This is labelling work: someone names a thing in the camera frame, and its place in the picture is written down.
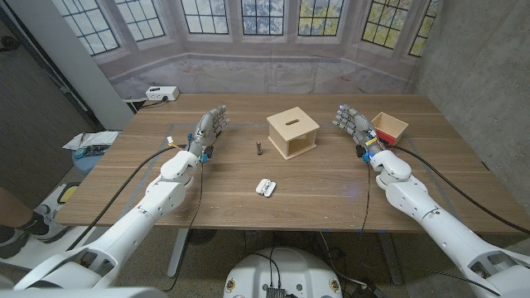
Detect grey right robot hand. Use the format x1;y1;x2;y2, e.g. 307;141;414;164
332;103;384;163

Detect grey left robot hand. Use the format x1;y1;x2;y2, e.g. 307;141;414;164
185;104;231;163

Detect red drawer with black handle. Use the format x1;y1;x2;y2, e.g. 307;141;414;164
370;111;410;147

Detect wooden box with slot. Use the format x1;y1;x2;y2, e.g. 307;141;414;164
266;106;320;161

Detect white airpods case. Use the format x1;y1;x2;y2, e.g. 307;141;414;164
255;178;277;199

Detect white power strip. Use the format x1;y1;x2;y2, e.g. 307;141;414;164
145;85;181;103

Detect printed window backdrop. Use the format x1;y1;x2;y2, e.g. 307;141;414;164
49;0;442;100

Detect stack of papers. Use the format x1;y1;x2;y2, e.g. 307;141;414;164
62;131;120;151

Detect blue round stool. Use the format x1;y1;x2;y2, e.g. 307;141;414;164
71;147;105;175

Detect grey table leg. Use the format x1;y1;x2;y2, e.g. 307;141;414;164
166;228;190;278
376;232;405;286

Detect yellow black floor object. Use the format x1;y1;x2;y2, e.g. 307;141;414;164
56;181;82;205

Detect grey black sneaker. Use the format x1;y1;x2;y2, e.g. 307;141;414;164
18;204;70;244
0;225;32;260

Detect person's bare leg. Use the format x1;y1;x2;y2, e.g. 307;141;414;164
0;185;35;228

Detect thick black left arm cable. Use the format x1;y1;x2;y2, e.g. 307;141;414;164
65;143;188;252

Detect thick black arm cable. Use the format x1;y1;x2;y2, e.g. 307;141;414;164
65;143;188;252
387;143;530;236

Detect thin black left wrist cable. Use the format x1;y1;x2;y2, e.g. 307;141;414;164
161;162;205;293

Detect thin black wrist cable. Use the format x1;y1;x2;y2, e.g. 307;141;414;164
360;162;372;233
161;162;205;293

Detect black power strip cord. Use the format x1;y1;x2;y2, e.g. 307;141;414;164
139;96;169;110

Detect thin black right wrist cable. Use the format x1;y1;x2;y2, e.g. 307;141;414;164
360;162;372;233

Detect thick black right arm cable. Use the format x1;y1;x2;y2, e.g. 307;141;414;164
387;143;530;236

